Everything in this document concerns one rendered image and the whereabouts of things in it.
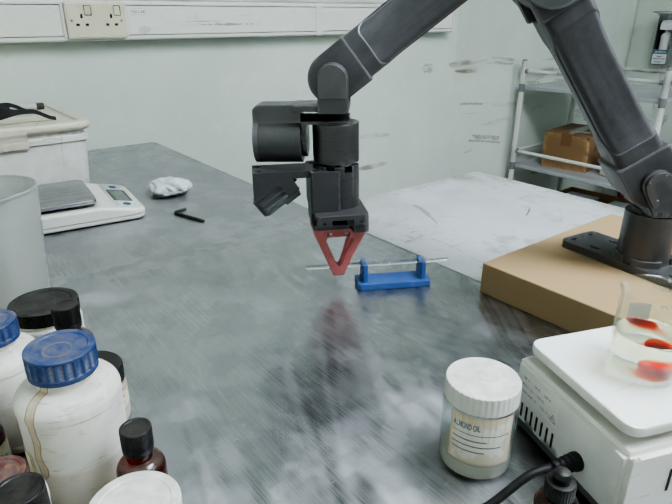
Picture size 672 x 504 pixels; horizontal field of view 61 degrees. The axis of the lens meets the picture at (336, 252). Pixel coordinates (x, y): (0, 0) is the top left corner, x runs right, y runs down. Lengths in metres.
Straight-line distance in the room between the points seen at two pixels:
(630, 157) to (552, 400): 0.35
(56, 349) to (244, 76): 1.52
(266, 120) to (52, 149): 0.67
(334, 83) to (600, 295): 0.39
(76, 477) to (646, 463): 0.40
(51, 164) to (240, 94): 0.77
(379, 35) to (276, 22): 1.22
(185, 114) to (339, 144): 1.16
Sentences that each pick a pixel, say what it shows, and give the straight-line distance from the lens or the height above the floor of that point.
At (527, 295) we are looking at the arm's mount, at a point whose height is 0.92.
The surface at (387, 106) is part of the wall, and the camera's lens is 2.26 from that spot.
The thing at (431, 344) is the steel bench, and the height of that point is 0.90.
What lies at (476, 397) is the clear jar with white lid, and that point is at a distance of 0.45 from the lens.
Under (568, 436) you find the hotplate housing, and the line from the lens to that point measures 0.50.
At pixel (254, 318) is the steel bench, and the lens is 0.71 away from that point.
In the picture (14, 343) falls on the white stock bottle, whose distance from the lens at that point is 0.54.
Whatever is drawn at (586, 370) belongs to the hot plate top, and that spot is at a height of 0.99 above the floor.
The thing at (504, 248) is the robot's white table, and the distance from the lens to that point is 0.94.
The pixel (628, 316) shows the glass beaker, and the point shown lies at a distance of 0.47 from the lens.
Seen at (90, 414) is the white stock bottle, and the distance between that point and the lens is 0.44.
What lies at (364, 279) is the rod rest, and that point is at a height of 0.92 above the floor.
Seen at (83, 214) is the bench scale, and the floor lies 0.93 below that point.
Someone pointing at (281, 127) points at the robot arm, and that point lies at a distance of 0.69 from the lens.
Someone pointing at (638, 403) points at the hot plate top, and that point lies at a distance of 0.47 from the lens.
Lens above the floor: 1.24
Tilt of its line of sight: 23 degrees down
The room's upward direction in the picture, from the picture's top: straight up
